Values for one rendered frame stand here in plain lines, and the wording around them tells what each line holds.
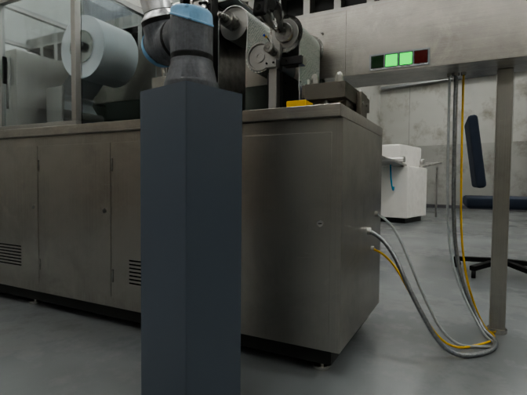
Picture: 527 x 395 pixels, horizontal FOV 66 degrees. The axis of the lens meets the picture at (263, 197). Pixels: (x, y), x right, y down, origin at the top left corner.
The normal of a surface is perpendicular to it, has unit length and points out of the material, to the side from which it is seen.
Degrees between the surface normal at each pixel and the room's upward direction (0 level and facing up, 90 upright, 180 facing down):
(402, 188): 90
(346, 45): 90
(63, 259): 90
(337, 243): 90
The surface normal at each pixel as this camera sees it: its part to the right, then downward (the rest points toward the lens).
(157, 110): -0.65, 0.03
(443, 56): -0.46, 0.04
